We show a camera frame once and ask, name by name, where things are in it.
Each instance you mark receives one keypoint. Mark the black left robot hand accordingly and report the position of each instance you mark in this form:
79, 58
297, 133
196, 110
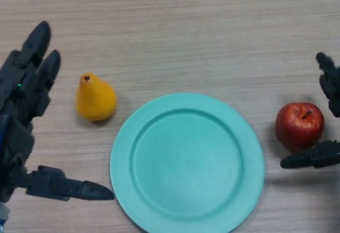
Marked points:
16, 105

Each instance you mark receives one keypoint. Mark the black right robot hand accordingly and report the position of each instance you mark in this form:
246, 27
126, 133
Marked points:
324, 156

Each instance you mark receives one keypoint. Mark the red apple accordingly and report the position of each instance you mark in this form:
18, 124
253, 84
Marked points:
298, 127

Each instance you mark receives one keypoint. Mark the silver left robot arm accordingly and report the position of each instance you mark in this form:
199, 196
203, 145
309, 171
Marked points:
3, 217

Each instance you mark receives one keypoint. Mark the green round plate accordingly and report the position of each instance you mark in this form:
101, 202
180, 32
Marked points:
186, 169

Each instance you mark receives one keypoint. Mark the yellow pear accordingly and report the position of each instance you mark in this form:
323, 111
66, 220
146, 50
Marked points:
95, 101

